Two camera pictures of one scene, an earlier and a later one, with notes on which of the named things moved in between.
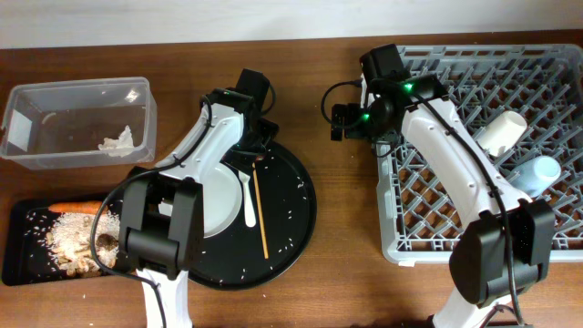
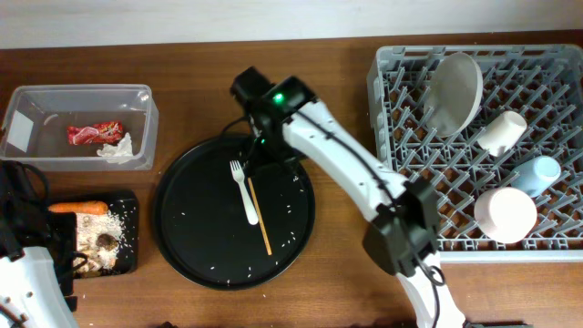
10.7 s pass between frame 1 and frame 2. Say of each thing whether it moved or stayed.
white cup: stayed
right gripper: moved
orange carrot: stayed
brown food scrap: stayed
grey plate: moved
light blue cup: stayed
